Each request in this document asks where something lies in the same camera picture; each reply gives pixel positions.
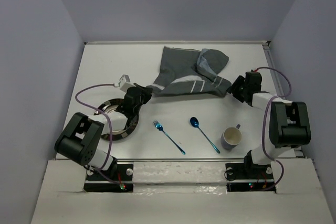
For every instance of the blue metal fork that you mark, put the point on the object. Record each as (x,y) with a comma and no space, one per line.
(160,128)

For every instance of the blue metal spoon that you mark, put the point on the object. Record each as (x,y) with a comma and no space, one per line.
(195,123)

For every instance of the purple ceramic mug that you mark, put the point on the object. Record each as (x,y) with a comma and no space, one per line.
(231,137)

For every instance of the dark rimmed dinner plate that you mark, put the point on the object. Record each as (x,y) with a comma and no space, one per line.
(113,108)

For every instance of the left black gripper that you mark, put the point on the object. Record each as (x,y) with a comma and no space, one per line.
(146,93)

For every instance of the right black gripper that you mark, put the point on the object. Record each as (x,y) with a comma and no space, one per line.
(233,87)

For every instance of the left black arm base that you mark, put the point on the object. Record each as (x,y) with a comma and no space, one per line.
(120,182)

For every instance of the grey striped cloth placemat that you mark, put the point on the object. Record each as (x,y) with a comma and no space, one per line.
(189,71)

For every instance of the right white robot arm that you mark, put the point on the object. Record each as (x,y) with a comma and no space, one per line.
(285,123)

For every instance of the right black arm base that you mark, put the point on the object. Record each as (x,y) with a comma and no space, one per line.
(239,179)

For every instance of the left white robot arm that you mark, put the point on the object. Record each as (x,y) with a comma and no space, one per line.
(87,140)

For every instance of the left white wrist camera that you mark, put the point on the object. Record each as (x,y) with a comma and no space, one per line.
(124,83)

